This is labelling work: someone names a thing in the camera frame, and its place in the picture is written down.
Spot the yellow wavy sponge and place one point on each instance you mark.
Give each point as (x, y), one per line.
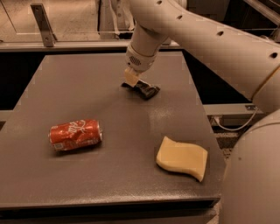
(180, 157)

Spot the horizontal metal rail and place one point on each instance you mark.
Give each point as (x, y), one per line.
(62, 46)

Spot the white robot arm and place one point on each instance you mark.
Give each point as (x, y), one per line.
(251, 185)

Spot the black rxbar chocolate wrapper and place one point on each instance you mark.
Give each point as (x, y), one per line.
(144, 90)

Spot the left metal railing bracket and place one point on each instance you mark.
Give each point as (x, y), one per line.
(43, 24)

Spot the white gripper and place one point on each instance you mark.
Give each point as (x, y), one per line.
(139, 61)

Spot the crushed red soda can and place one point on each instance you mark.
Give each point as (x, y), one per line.
(74, 135)

